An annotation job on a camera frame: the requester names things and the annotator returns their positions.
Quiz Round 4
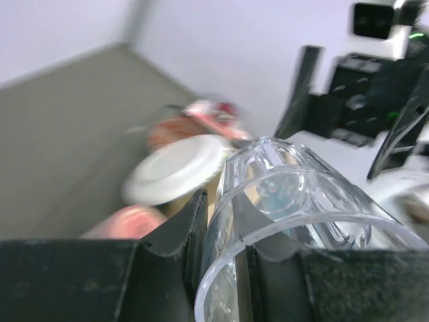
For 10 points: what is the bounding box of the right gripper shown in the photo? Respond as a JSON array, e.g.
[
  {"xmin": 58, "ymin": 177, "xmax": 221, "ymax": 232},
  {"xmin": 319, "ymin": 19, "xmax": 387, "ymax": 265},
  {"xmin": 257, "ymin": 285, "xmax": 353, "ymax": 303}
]
[{"xmin": 274, "ymin": 1, "xmax": 428, "ymax": 180}]

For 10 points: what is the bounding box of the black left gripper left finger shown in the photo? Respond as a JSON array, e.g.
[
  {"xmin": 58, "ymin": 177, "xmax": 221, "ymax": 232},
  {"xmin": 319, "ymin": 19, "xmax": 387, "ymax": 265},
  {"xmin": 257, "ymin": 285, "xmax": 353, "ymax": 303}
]
[{"xmin": 1, "ymin": 189, "xmax": 208, "ymax": 321}]

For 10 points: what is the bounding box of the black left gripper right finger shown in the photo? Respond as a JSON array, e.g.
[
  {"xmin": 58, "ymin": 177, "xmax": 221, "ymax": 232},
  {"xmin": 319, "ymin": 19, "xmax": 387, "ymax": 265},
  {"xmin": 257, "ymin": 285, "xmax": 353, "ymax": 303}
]
[{"xmin": 232, "ymin": 191, "xmax": 428, "ymax": 321}]

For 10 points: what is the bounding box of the red translucent mug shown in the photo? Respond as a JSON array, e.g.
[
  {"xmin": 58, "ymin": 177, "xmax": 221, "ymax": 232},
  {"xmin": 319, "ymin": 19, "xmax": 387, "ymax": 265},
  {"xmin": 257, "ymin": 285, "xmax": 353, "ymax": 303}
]
[{"xmin": 81, "ymin": 205, "xmax": 167, "ymax": 239}]

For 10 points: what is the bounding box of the clear plastic cup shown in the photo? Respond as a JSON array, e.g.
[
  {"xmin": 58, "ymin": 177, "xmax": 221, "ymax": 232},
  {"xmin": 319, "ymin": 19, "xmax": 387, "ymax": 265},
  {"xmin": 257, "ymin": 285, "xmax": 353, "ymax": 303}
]
[{"xmin": 194, "ymin": 138, "xmax": 428, "ymax": 321}]

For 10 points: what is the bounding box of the white watermelon plate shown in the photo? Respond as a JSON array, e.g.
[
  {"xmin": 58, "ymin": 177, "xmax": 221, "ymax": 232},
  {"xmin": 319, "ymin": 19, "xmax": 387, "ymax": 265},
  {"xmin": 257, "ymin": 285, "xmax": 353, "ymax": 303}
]
[{"xmin": 122, "ymin": 134, "xmax": 231, "ymax": 206}]

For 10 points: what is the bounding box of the orange blue patterned bowl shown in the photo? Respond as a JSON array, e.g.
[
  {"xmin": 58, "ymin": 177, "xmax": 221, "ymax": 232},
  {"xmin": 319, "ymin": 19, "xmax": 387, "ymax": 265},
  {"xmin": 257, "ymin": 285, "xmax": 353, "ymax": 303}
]
[{"xmin": 147, "ymin": 117, "xmax": 208, "ymax": 152}]

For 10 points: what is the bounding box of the red illustrated book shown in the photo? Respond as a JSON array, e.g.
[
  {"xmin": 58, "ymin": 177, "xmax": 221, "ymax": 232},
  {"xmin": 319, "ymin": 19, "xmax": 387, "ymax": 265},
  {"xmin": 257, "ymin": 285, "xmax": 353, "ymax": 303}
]
[{"xmin": 182, "ymin": 99, "xmax": 253, "ymax": 141}]

